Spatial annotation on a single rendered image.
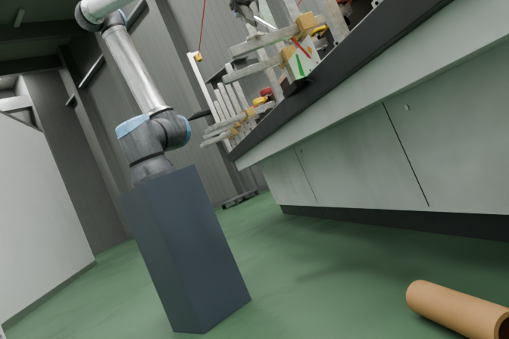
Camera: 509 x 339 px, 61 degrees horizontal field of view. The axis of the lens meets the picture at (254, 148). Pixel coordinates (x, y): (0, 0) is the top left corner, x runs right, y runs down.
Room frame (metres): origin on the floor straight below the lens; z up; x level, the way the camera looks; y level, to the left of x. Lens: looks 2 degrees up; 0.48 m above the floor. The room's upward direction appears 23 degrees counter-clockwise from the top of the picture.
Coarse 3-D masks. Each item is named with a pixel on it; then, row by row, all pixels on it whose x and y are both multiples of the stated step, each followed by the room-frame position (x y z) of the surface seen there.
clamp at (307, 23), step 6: (312, 12) 1.36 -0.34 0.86; (300, 18) 1.35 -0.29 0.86; (306, 18) 1.35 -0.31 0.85; (312, 18) 1.35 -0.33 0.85; (300, 24) 1.36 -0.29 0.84; (306, 24) 1.35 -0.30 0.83; (312, 24) 1.35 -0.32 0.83; (300, 30) 1.38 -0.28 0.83; (306, 30) 1.36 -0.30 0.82; (312, 30) 1.39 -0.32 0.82; (294, 36) 1.44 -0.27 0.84; (300, 36) 1.40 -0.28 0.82
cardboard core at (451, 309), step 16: (416, 288) 1.04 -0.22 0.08; (432, 288) 0.99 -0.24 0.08; (448, 288) 0.97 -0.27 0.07; (416, 304) 1.02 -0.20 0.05; (432, 304) 0.95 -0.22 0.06; (448, 304) 0.91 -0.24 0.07; (464, 304) 0.87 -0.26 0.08; (480, 304) 0.84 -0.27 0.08; (496, 304) 0.82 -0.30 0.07; (432, 320) 0.98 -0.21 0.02; (448, 320) 0.90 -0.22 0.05; (464, 320) 0.85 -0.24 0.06; (480, 320) 0.81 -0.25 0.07; (496, 320) 0.77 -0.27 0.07; (480, 336) 0.81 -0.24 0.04; (496, 336) 0.77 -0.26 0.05
